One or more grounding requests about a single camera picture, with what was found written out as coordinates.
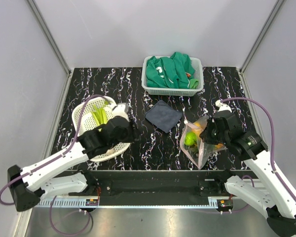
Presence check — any fake green onion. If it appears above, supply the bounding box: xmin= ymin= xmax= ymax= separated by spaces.
xmin=90 ymin=100 xmax=112 ymax=126

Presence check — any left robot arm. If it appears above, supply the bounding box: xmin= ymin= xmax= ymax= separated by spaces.
xmin=7 ymin=116 xmax=140 ymax=212

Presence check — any clear zip top bag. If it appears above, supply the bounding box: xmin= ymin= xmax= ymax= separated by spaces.
xmin=180 ymin=116 xmax=226 ymax=169

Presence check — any dark blue cloth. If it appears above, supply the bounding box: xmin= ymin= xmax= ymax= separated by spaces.
xmin=145 ymin=100 xmax=183 ymax=133

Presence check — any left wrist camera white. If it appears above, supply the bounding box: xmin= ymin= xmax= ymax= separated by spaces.
xmin=112 ymin=103 xmax=129 ymax=121

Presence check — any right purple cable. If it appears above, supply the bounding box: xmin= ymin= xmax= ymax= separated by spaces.
xmin=222 ymin=97 xmax=296 ymax=215

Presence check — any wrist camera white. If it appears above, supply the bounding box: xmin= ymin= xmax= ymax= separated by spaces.
xmin=215 ymin=100 xmax=232 ymax=113
xmin=112 ymin=103 xmax=129 ymax=121

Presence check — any fake green fruit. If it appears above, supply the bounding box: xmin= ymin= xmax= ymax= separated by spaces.
xmin=184 ymin=131 xmax=197 ymax=146

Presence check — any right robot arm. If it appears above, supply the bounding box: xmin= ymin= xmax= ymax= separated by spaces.
xmin=200 ymin=110 xmax=296 ymax=237

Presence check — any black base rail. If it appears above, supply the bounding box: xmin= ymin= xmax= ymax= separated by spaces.
xmin=39 ymin=169 xmax=274 ymax=207

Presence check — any white perforated basket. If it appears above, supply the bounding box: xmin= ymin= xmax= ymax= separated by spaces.
xmin=72 ymin=96 xmax=130 ymax=162

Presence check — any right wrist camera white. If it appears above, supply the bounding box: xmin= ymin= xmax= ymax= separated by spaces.
xmin=215 ymin=100 xmax=232 ymax=113

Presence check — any green clothing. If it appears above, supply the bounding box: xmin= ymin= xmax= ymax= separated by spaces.
xmin=146 ymin=52 xmax=199 ymax=89

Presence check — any fake orange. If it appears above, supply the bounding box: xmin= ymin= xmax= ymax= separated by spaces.
xmin=192 ymin=122 xmax=223 ymax=149

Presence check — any grey plastic basket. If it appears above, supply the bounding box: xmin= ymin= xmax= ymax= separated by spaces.
xmin=141 ymin=52 xmax=204 ymax=97

